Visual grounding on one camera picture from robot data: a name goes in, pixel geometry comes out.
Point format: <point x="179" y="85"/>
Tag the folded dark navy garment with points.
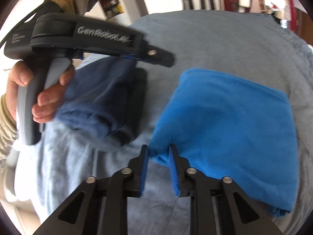
<point x="105" y="100"/>

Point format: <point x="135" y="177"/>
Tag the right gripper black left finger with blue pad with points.
<point x="99" y="206"/>

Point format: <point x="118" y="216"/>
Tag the grey bed cover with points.
<point x="251" y="46"/>

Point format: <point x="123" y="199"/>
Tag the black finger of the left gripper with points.
<point x="157" y="56"/>

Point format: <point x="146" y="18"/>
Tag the person's left hand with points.
<point x="48" y="101"/>

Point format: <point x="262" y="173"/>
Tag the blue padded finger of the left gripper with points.
<point x="132" y="57"/>

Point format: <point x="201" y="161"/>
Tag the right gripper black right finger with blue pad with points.
<point x="218" y="206"/>

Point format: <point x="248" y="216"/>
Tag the arched wall shelf niche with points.
<point x="123" y="12"/>

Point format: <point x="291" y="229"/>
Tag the bright blue sweatpants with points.
<point x="229" y="126"/>

